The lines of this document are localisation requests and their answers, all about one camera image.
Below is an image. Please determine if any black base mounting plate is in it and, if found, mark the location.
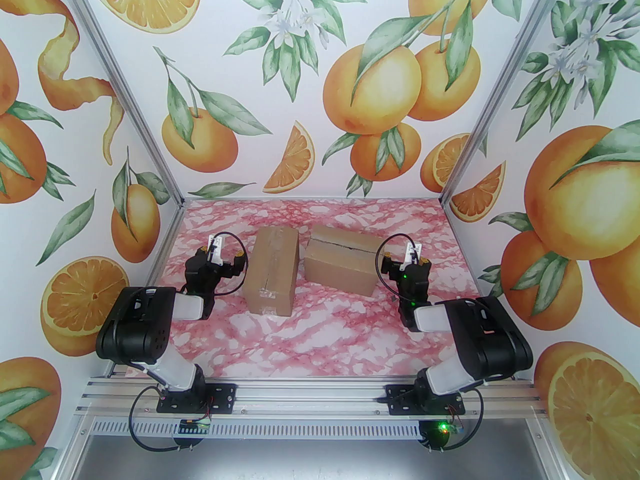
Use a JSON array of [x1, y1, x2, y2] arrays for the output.
[[156, 383, 237, 414], [385, 384, 466, 416]]

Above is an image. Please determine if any perforated white metal strip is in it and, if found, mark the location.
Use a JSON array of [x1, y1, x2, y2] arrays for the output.
[[84, 420, 426, 439]]

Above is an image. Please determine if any small circuit board green LED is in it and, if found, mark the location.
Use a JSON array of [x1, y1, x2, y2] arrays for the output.
[[431, 418, 463, 439]]

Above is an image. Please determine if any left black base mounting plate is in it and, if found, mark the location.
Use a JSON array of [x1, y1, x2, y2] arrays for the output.
[[156, 383, 237, 414]]

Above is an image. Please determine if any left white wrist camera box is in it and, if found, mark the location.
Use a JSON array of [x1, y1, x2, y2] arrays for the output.
[[207, 235, 227, 267]]

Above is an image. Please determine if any long cardboard express box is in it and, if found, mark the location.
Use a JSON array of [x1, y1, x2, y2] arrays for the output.
[[244, 227, 301, 317]]

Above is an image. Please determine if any left aluminium frame post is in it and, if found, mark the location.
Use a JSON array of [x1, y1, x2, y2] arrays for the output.
[[59, 0, 186, 211]]

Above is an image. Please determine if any aluminium frame post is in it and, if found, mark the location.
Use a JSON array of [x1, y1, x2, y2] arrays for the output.
[[440, 0, 571, 206], [59, 0, 186, 211]]

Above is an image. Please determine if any aluminium slotted base rail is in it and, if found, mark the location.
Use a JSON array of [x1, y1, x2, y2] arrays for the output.
[[75, 375, 551, 421]]

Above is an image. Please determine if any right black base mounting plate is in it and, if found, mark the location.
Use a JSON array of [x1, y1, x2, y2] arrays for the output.
[[385, 384, 466, 416]]

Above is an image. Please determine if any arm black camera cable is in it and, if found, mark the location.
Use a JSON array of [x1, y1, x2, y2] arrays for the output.
[[129, 232, 247, 454], [372, 234, 485, 454]]

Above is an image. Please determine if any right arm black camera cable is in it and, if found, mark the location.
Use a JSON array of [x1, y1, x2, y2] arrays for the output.
[[372, 234, 485, 454]]

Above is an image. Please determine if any right aluminium frame post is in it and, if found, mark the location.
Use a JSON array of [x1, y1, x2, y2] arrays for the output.
[[440, 0, 571, 206]]

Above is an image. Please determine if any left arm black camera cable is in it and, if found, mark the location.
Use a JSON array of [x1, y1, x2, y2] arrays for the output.
[[129, 232, 247, 454]]

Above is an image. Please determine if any squat cardboard express box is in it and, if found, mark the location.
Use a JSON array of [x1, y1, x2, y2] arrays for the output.
[[304, 225, 383, 297]]

